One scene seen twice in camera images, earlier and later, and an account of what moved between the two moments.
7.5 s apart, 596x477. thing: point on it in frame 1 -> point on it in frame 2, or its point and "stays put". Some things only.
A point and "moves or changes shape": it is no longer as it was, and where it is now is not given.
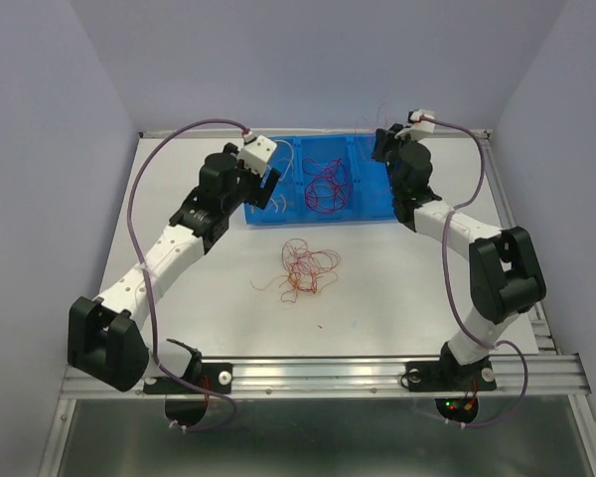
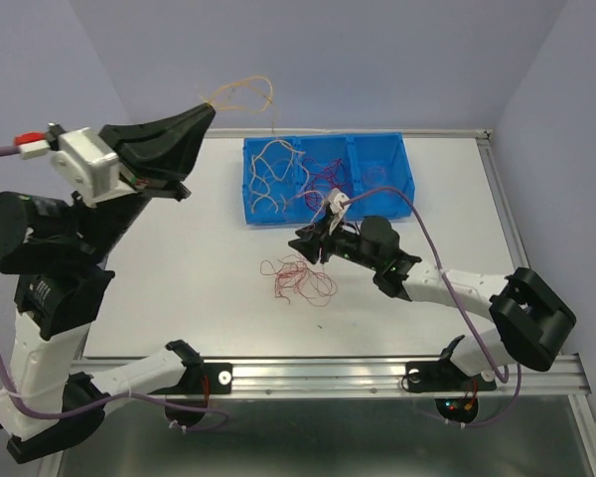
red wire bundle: (307, 270) moves or changes shape
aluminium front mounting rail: (347, 376) stays put
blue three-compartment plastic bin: (327, 177) stays put
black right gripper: (384, 139) -> (309, 244)
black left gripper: (259, 195) -> (162, 150)
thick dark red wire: (326, 190) stays put
